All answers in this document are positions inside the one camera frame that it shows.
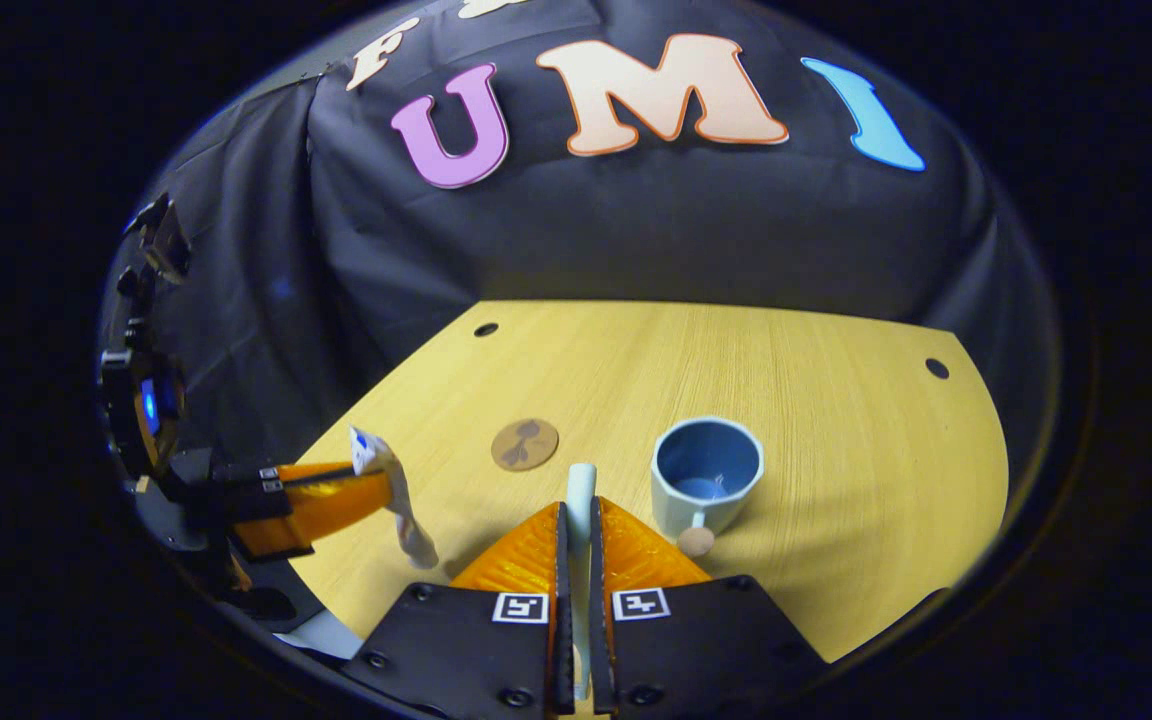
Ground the white blue toothpaste tube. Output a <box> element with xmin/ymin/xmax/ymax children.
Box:
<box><xmin>348</xmin><ymin>426</ymin><xmax>440</xmax><ymax>571</ymax></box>

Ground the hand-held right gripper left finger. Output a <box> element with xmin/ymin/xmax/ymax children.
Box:
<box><xmin>341</xmin><ymin>502</ymin><xmax>576</xmax><ymax>717</ymax></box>

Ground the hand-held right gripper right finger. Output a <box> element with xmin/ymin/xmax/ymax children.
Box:
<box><xmin>590</xmin><ymin>496</ymin><xmax>828</xmax><ymax>718</ymax></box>

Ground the black backdrop cloth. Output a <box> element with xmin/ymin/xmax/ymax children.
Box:
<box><xmin>101</xmin><ymin>0</ymin><xmax>1062</xmax><ymax>521</ymax></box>

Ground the pale blue cup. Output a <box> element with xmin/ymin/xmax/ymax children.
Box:
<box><xmin>650</xmin><ymin>416</ymin><xmax>766</xmax><ymax>559</ymax></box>

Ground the round brown coaster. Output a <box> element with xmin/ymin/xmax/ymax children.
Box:
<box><xmin>491</xmin><ymin>418</ymin><xmax>560</xmax><ymax>472</ymax></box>

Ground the pale blue toothbrush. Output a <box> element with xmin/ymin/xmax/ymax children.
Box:
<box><xmin>566</xmin><ymin>462</ymin><xmax>599</xmax><ymax>703</ymax></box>

